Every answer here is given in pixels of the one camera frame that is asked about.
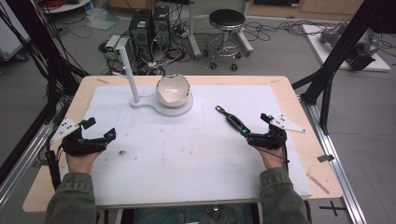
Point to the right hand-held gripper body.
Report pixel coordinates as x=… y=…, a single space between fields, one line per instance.
x=271 y=138

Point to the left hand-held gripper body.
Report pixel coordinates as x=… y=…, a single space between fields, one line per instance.
x=82 y=146

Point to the person's left hand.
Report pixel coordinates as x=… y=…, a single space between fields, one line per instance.
x=81 y=161

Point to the person's right hand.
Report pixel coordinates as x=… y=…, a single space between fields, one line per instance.
x=271 y=158

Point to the black tape piece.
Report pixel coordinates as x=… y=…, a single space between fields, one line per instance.
x=325 y=158

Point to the white stand with pole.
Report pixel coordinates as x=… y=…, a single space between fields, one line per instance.
x=132 y=79

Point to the wooden stick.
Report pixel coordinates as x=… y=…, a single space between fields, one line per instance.
x=318 y=184

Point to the white foam mat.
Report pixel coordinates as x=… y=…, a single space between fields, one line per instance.
x=186 y=161

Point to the white eggshell-shaped bowl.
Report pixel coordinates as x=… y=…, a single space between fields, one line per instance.
x=172 y=91

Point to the white electronics box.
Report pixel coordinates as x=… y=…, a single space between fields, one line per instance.
x=116 y=46

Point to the white desk leg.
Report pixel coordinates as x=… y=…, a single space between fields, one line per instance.
x=193 y=34
x=244 y=37

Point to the white floor board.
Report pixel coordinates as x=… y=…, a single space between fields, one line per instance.
x=320 y=51

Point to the black tape cross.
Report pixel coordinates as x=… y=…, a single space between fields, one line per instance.
x=333 y=207

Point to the person's legs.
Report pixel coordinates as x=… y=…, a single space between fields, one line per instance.
x=190 y=215

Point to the clear plastic bag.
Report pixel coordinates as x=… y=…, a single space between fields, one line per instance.
x=101 y=18

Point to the black computer tower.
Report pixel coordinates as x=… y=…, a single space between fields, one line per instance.
x=140 y=31
x=161 y=26

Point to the black round stool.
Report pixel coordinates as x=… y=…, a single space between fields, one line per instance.
x=226 y=19

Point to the grey robot device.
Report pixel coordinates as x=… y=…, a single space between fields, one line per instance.
x=362 y=49

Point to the round white table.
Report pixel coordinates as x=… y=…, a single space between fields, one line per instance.
x=67 y=6

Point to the aluminium rail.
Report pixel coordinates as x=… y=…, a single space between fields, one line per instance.
x=337 y=174
x=21 y=165

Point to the black metal frame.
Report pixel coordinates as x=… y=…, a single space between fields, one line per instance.
x=339 y=53
x=40 y=46

